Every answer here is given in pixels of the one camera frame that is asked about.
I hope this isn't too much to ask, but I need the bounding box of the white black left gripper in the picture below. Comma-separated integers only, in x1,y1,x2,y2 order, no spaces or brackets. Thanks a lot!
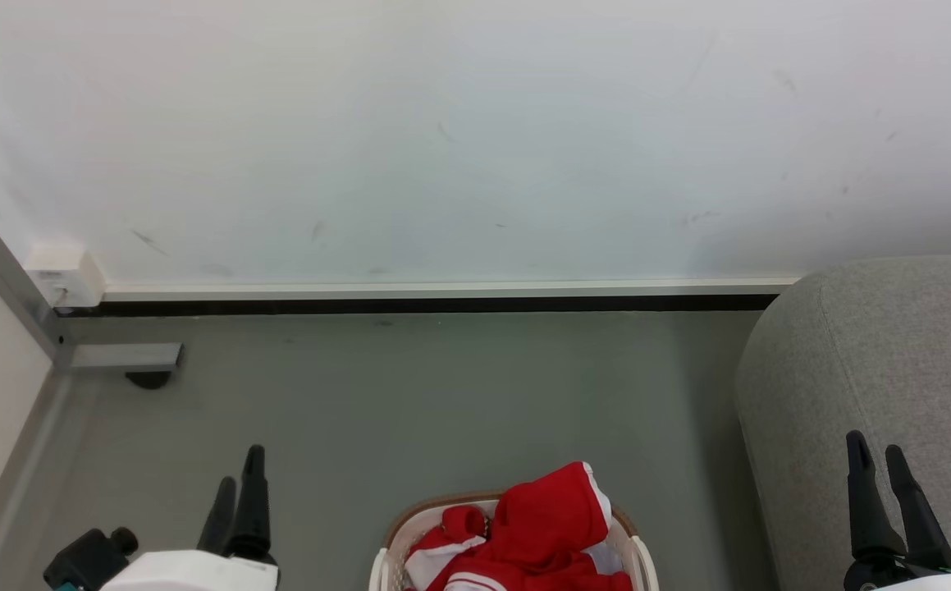
101,445,281,591

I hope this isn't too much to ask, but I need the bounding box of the white laundry basket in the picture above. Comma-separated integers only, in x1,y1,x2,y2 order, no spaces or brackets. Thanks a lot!
368,490,661,591

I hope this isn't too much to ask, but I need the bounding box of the black baseboard strip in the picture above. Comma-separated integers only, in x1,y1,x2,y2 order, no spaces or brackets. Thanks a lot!
55,294,781,318

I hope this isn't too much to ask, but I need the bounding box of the red and white garment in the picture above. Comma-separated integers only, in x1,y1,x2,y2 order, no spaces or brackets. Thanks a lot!
404,461,634,591

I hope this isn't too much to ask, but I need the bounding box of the white wall junction box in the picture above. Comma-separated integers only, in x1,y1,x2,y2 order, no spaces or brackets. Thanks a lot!
25,241,107,309

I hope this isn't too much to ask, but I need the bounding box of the grey metal partition frame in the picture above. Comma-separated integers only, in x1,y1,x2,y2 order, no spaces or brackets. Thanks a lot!
0,194,185,591

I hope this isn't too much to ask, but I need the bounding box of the grey fabric sofa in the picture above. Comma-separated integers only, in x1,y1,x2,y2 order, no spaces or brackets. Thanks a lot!
735,254,951,591

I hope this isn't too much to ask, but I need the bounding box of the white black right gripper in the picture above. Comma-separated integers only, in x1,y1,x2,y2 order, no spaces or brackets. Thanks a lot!
844,430,951,591

